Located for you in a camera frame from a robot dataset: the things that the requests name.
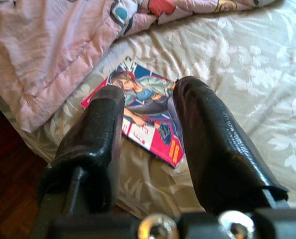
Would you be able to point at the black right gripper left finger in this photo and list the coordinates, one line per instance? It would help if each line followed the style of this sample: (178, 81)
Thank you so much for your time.
(93, 139)

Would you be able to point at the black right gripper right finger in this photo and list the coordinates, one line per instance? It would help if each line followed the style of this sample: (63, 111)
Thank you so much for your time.
(217, 154)

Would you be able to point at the colourful comic book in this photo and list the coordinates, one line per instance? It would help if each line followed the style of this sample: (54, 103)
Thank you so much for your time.
(145, 87)

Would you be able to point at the bed with beige floral sheet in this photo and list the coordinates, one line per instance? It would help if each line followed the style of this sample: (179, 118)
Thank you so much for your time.
(237, 74)

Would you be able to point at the pink cartoon print blanket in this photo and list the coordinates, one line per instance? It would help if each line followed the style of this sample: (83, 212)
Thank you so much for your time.
(38, 49)

